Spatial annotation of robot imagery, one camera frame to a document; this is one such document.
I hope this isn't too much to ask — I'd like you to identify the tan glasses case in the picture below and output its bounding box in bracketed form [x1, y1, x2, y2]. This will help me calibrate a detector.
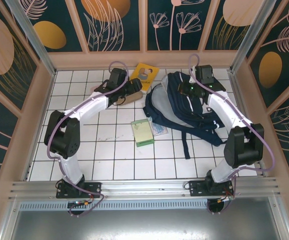
[120, 90, 144, 107]

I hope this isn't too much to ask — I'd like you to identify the yellow book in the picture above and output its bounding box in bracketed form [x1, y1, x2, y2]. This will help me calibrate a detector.
[130, 62, 160, 92]

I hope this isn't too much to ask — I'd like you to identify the navy blue backpack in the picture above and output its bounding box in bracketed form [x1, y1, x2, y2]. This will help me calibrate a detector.
[142, 71, 224, 160]

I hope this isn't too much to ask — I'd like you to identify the clear pack of pens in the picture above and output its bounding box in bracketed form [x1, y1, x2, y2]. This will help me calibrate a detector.
[149, 122, 169, 137]

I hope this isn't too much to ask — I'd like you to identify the green notebook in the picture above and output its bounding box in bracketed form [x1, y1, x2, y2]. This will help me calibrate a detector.
[131, 118, 155, 148]

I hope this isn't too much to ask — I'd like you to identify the small circuit board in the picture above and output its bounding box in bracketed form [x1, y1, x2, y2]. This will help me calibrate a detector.
[216, 195, 235, 204]
[68, 199, 90, 208]

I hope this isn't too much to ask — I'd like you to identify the grey metal shelf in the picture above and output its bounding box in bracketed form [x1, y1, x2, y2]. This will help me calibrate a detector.
[9, 209, 287, 240]

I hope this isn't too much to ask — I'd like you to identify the aluminium frame post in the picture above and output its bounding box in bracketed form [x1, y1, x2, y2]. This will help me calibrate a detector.
[4, 0, 57, 76]
[230, 0, 278, 74]

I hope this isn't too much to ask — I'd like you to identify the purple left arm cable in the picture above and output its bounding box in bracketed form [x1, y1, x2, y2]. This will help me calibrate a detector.
[46, 60, 108, 218]

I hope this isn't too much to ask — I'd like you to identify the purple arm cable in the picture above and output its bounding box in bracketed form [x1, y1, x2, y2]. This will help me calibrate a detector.
[188, 54, 277, 216]
[46, 60, 108, 218]

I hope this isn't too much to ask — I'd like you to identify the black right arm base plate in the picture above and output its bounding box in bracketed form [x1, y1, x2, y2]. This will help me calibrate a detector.
[188, 179, 235, 198]

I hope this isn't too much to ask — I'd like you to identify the aluminium mounting rail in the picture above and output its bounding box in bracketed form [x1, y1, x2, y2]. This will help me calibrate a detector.
[8, 176, 282, 201]

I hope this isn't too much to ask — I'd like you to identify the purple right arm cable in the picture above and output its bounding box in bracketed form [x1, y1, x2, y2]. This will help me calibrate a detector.
[188, 54, 277, 216]

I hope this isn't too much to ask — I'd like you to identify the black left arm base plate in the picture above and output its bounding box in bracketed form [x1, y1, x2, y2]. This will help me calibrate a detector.
[56, 181, 102, 199]

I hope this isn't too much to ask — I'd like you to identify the slotted cable duct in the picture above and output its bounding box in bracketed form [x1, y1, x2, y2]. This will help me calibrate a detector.
[18, 201, 210, 211]

